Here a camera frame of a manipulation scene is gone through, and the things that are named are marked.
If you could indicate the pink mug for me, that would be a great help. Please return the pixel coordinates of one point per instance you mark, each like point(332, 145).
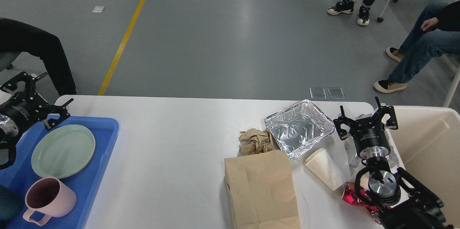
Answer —
point(48, 198)

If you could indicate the floor socket plate right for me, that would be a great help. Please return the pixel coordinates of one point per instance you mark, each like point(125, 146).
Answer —
point(335, 93)

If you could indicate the green plate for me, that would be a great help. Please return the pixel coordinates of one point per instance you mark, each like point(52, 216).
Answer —
point(44, 153)

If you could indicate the dark green mug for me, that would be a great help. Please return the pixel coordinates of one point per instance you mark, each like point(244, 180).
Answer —
point(11, 203)

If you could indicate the white paper cup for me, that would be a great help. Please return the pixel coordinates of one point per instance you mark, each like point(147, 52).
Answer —
point(324, 167)

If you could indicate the white paper on floor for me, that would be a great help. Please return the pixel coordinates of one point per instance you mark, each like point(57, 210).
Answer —
point(98, 9)

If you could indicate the red foil wrapper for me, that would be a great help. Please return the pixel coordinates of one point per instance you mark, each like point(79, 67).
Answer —
point(350, 196)

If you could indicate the aluminium foil tray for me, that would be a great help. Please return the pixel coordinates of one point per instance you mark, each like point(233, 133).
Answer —
point(296, 129)

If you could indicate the floor socket plate left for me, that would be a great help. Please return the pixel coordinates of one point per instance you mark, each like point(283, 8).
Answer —
point(317, 93)

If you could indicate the seated person in black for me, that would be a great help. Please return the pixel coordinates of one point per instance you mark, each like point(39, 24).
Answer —
point(19, 37)

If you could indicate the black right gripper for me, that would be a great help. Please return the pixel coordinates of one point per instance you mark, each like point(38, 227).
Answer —
point(372, 141)

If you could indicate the person in blue jeans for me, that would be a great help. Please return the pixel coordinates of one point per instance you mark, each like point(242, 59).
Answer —
point(435, 33)

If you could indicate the pink plate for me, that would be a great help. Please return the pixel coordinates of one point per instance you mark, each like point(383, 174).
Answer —
point(72, 157)

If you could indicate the crumpled brown paper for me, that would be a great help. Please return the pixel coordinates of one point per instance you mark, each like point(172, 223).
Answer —
point(255, 141)

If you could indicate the floor socket plate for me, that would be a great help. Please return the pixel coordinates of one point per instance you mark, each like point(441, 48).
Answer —
point(317, 93)
point(335, 93)

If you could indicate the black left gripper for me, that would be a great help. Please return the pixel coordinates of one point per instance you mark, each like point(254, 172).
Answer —
point(17, 116)

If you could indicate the brown paper bag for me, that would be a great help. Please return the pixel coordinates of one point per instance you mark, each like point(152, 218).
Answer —
point(261, 191)

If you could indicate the blue plastic tray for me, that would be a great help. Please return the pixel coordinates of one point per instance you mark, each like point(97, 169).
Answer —
point(85, 183)

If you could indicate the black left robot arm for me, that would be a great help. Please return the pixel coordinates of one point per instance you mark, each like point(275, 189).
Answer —
point(9, 144)

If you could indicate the beige plastic bin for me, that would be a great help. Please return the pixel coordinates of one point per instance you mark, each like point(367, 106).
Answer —
point(428, 142)

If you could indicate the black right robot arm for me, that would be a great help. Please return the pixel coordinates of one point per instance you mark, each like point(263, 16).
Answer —
point(402, 201)

